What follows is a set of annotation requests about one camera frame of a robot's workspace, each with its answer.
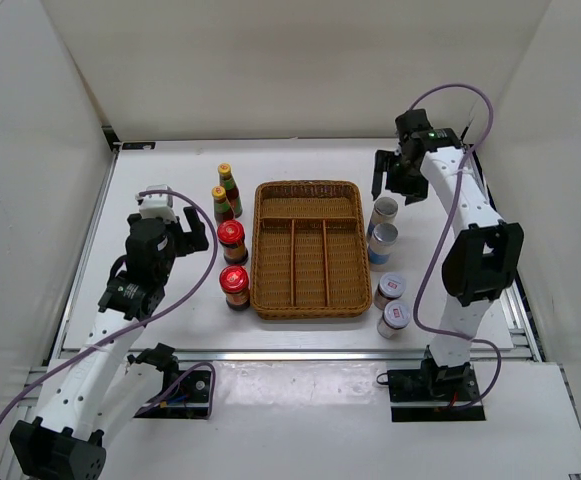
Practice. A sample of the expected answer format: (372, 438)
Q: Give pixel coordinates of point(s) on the blue-label pellet jar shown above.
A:
(384, 210)
(381, 243)

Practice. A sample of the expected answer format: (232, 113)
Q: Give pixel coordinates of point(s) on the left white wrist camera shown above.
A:
(156, 206)

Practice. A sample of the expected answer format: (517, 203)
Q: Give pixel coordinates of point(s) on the far yellow-cap sauce bottle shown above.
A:
(228, 182)

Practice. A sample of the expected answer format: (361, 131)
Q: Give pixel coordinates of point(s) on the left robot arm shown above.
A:
(105, 386)

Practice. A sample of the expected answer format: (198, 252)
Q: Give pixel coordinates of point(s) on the yellow-cap sauce bottle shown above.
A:
(228, 182)
(223, 210)

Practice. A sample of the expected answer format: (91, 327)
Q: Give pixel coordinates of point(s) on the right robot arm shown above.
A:
(482, 261)

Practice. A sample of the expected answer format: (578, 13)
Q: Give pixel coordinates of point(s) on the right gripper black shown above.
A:
(413, 192)

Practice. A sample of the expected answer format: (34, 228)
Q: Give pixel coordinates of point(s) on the white-lid spice jar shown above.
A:
(391, 286)
(395, 317)

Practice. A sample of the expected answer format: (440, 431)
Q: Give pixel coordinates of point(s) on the near red-lid chili jar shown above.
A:
(234, 282)

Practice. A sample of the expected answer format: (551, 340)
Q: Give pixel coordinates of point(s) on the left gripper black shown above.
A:
(191, 241)

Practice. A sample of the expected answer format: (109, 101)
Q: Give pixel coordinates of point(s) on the far red-lid chili jar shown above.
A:
(231, 236)

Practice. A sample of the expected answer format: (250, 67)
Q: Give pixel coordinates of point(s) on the red-lid chili jar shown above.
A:
(234, 282)
(231, 236)

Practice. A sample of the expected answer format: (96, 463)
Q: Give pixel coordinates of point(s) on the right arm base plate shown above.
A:
(415, 397)

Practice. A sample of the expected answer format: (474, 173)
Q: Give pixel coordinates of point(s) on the near yellow-cap sauce bottle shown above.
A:
(223, 210)

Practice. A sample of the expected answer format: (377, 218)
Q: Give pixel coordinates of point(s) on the wicker basket tray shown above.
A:
(308, 251)

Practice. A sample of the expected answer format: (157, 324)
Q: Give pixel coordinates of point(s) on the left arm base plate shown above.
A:
(187, 395)

